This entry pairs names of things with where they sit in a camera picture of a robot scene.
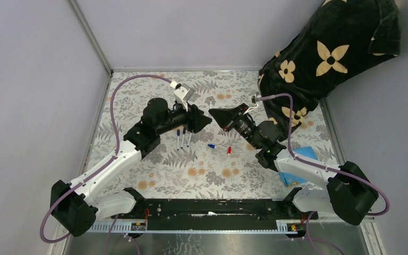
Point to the white pen three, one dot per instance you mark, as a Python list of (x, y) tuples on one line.
[(183, 137)]

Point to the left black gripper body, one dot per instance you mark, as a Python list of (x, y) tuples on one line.
[(190, 120)]

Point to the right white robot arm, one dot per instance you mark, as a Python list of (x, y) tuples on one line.
[(344, 189)]

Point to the black floral blanket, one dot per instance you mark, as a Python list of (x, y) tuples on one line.
[(341, 40)]

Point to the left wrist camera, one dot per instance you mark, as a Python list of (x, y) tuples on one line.
[(182, 93)]

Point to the blue folded cloth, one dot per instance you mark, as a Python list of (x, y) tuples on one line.
[(291, 176)]

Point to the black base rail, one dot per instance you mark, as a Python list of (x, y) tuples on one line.
[(216, 214)]

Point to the white pen two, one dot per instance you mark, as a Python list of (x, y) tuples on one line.
[(178, 135)]

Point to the white pen one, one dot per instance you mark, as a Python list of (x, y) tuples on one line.
[(189, 139)]

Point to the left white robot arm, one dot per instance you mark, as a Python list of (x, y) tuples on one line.
[(78, 204)]

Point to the floral patterned table mat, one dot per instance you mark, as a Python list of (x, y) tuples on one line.
[(196, 171)]

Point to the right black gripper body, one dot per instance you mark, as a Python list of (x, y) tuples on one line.
[(234, 123)]

